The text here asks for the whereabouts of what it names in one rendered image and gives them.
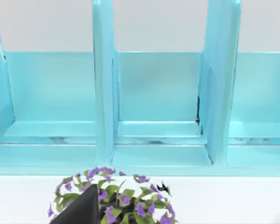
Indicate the light blue rack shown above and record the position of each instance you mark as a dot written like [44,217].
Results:
[154,88]

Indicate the purple flowering potted plant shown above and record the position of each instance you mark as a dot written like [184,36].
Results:
[135,205]

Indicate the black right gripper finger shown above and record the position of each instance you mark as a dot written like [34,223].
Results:
[84,207]

